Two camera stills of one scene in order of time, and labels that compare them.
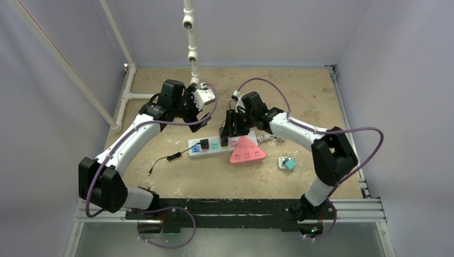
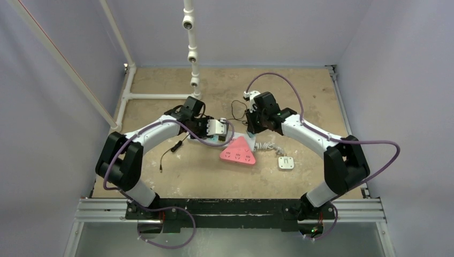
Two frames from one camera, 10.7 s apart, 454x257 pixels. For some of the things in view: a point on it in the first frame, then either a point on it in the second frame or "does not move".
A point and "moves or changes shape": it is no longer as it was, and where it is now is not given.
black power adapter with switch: x=204 y=144 to x=178 y=144
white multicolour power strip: x=214 y=149 moves or changes shape
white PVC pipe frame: x=188 y=23 does not move
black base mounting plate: x=224 y=213 does not move
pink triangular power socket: x=246 y=151 moves or changes shape
